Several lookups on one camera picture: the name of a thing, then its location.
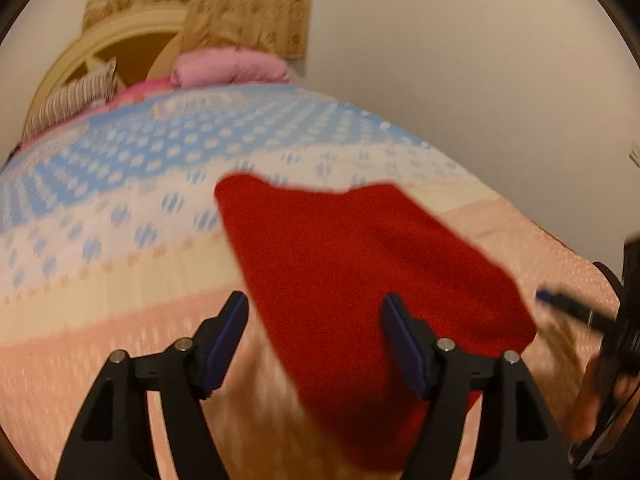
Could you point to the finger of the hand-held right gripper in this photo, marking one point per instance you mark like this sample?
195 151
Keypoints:
570 306

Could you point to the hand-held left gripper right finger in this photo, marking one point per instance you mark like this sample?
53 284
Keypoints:
407 350

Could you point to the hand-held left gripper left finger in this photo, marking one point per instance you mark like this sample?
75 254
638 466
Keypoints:
220 350

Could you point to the red knit sweater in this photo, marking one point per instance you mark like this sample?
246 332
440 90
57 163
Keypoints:
360 280

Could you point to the person's right hand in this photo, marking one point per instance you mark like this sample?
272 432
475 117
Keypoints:
587 410

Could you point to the polka-dot bedspread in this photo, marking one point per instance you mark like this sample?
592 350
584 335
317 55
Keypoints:
125 240

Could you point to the bright pink pillow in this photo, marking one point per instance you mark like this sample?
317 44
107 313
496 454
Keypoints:
142 91

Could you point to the striped pillow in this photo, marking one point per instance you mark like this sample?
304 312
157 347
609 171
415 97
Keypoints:
70 97

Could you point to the cream round headboard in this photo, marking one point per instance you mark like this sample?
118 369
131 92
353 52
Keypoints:
60 55

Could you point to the beige floral curtain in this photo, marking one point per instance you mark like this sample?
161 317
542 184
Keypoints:
225 0

